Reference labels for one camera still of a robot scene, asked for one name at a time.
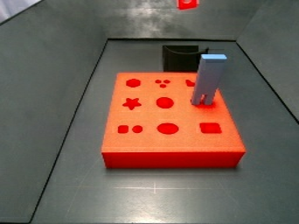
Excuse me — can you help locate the red arch bar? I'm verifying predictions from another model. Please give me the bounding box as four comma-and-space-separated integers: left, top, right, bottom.
177, 0, 200, 10

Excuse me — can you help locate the black cradle fixture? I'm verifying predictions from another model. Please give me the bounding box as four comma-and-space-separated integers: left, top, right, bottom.
162, 45, 209, 73

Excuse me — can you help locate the blue arch peg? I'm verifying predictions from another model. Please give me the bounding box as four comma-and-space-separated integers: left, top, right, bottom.
191, 54, 227, 105

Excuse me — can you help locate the orange shape-sorter block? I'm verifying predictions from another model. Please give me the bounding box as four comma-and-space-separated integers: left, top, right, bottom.
101, 73, 245, 168

